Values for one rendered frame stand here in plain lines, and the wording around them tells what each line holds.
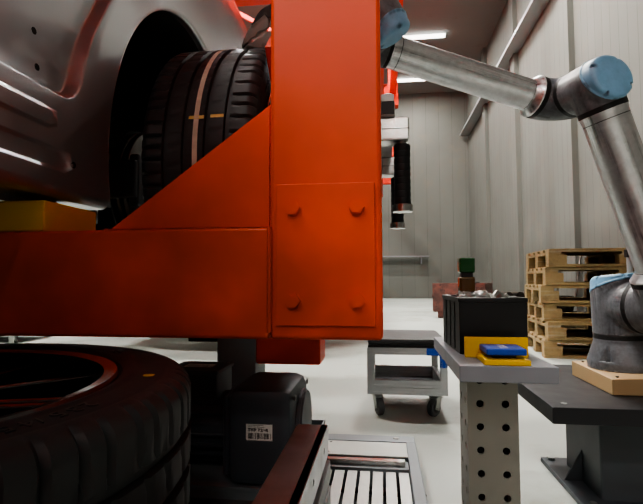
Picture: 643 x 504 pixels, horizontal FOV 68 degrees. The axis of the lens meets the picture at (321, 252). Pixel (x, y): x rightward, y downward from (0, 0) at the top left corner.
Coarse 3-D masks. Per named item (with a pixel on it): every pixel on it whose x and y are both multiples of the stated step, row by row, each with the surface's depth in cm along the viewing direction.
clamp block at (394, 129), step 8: (384, 120) 102; (392, 120) 102; (400, 120) 102; (408, 120) 102; (384, 128) 102; (392, 128) 102; (400, 128) 102; (408, 128) 102; (384, 136) 102; (392, 136) 102; (400, 136) 102; (408, 136) 102; (384, 144) 105; (392, 144) 105
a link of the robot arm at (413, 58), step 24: (408, 48) 123; (432, 48) 125; (408, 72) 127; (432, 72) 126; (456, 72) 126; (480, 72) 127; (504, 72) 129; (480, 96) 132; (504, 96) 130; (528, 96) 130; (552, 96) 129; (552, 120) 134
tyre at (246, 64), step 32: (192, 64) 103; (224, 64) 101; (256, 64) 100; (160, 96) 97; (192, 96) 96; (224, 96) 95; (256, 96) 96; (160, 128) 95; (192, 128) 94; (224, 128) 94; (160, 160) 94
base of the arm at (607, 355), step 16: (608, 336) 136; (624, 336) 134; (640, 336) 133; (592, 352) 141; (608, 352) 136; (624, 352) 133; (640, 352) 132; (608, 368) 134; (624, 368) 132; (640, 368) 131
